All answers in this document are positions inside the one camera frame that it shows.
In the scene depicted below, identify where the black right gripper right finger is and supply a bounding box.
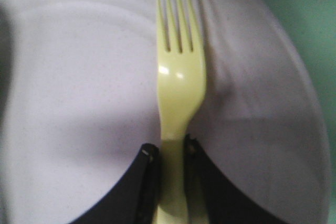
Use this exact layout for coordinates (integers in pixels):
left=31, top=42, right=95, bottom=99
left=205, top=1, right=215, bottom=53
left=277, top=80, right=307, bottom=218
left=184, top=134, right=285, bottom=223

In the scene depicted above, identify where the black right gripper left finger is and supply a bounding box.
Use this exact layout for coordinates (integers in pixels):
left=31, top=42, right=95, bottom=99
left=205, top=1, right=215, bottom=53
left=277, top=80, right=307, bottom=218
left=72, top=143, right=160, bottom=224

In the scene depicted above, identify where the yellow plastic fork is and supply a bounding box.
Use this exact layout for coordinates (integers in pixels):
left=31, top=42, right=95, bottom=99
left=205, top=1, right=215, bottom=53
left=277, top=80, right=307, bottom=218
left=155, top=0, right=207, bottom=223

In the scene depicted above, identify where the white round plate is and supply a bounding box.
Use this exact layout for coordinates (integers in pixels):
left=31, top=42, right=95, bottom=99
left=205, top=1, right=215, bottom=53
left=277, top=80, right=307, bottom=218
left=1, top=0, right=331, bottom=223

